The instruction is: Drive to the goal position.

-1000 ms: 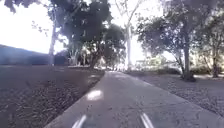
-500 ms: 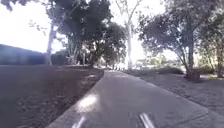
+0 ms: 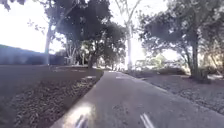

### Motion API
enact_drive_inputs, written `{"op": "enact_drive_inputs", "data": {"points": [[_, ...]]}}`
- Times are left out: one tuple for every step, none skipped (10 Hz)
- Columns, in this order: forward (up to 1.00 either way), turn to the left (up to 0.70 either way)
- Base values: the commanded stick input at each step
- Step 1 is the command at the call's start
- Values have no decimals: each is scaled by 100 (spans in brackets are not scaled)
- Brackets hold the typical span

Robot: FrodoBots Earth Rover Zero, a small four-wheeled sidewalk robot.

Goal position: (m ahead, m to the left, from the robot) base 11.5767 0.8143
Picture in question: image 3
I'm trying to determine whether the group of dark trees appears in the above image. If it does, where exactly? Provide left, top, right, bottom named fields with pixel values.
left=138, top=0, right=224, bottom=81
left=0, top=0, right=128, bottom=70

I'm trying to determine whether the robot's own part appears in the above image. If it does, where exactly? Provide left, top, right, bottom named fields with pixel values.
left=73, top=114, right=90, bottom=128
left=139, top=113, right=156, bottom=128

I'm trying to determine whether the pale-trunked tree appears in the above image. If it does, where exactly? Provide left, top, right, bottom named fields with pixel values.
left=114, top=0, right=144, bottom=72

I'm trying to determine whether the dark fence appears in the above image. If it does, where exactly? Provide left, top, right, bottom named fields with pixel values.
left=0, top=44, right=68, bottom=66

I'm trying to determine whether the leaf-covered ground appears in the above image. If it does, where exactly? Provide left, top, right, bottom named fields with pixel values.
left=124, top=68, right=224, bottom=116
left=0, top=64, right=105, bottom=128

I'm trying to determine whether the grey concrete path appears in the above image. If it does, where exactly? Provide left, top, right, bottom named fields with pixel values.
left=49, top=70, right=224, bottom=128

